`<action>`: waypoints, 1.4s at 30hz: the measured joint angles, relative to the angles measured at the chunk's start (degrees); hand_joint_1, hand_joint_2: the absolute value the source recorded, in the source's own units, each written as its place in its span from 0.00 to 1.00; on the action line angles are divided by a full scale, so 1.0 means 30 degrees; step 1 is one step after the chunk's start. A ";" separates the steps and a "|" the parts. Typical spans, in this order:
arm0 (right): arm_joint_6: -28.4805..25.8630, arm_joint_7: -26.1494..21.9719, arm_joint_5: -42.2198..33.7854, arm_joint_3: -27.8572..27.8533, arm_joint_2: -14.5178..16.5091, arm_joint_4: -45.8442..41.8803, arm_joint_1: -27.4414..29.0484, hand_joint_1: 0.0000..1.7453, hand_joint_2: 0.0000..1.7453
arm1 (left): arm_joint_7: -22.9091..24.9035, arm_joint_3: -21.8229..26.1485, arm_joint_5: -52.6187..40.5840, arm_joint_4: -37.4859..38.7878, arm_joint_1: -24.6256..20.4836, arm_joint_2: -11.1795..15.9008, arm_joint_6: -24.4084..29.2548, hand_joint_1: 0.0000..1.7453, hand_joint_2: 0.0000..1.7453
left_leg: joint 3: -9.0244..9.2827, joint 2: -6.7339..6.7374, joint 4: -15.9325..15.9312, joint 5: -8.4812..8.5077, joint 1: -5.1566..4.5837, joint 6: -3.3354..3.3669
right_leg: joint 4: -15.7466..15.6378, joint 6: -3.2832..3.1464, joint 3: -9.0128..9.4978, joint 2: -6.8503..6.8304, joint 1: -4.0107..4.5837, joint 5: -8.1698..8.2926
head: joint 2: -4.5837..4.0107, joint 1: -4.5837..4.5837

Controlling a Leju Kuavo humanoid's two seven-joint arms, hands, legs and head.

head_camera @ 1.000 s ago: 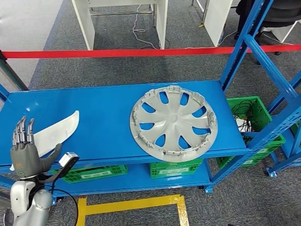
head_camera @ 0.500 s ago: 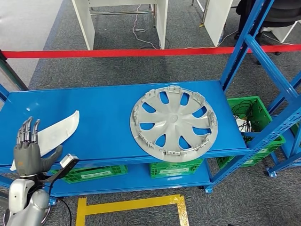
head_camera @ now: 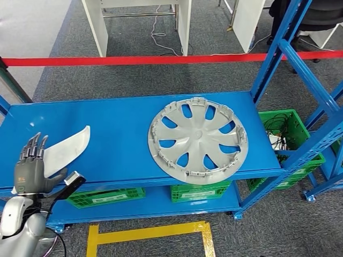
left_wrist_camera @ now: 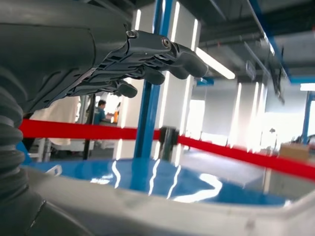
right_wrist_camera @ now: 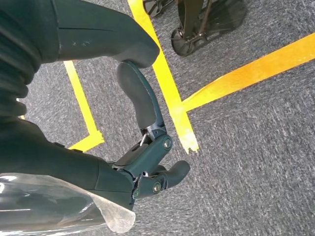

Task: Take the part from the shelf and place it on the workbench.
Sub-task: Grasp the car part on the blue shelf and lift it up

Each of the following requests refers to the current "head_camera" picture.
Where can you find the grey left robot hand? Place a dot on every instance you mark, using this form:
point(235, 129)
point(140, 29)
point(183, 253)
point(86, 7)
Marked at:
point(29, 175)

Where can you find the white curved plastic part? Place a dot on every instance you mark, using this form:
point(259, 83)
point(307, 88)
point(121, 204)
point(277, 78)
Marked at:
point(69, 149)

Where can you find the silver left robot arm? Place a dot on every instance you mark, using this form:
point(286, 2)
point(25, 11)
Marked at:
point(19, 230)

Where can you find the blue metal shelf rack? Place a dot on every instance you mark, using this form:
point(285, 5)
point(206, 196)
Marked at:
point(107, 142)
point(324, 185)

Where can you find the green plastic crate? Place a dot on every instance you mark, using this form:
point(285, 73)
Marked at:
point(267, 184)
point(196, 197)
point(337, 148)
point(227, 184)
point(107, 198)

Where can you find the yellow floor tape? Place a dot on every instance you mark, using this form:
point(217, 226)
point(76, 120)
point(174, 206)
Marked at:
point(149, 233)

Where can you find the white desk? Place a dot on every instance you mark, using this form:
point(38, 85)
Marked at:
point(249, 24)
point(94, 25)
point(319, 36)

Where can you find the red barrier belt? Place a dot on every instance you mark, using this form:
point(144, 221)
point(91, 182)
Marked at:
point(134, 60)

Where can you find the grey plastic wheel cover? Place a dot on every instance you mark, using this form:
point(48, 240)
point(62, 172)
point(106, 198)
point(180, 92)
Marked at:
point(198, 136)

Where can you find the small yellow floor object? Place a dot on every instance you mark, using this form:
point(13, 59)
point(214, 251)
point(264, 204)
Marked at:
point(230, 29)

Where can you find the white power adapter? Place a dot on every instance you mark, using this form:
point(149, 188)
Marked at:
point(276, 141)

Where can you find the black office chair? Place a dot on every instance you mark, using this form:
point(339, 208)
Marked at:
point(319, 13)

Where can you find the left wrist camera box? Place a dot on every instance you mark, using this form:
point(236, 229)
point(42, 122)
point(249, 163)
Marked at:
point(72, 179)

